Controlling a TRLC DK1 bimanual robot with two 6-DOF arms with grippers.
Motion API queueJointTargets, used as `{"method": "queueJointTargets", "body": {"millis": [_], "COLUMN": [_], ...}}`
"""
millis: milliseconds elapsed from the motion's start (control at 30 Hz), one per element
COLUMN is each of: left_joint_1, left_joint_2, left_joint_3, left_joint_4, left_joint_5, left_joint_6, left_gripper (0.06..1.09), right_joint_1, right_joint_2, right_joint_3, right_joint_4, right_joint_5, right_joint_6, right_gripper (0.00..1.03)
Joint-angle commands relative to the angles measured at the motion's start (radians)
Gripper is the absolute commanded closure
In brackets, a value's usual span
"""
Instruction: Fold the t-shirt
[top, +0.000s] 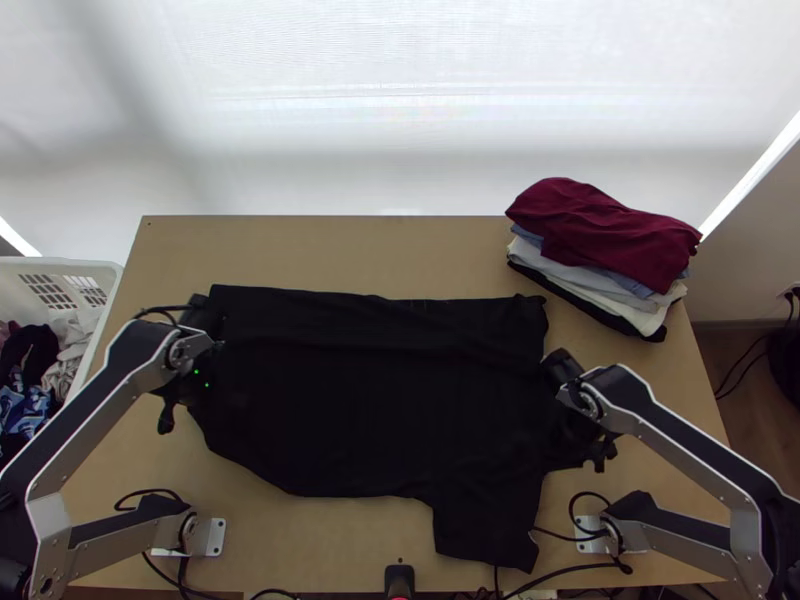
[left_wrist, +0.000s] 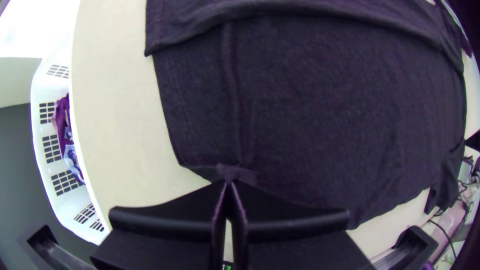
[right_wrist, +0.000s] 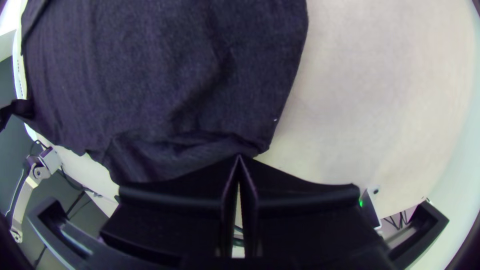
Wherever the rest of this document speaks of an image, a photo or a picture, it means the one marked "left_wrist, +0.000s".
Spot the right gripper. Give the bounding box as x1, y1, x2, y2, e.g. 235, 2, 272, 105
463, 128, 480, 153

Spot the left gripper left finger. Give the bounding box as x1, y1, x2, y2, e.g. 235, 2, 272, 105
89, 180, 229, 270

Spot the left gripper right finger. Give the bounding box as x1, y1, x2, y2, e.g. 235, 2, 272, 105
227, 180, 377, 270

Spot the black t-shirt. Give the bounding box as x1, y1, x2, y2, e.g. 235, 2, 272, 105
143, 0, 474, 231

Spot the white laundry basket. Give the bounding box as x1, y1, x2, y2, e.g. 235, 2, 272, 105
29, 33, 114, 247

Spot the black cable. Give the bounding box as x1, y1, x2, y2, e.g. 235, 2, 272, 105
427, 218, 459, 260

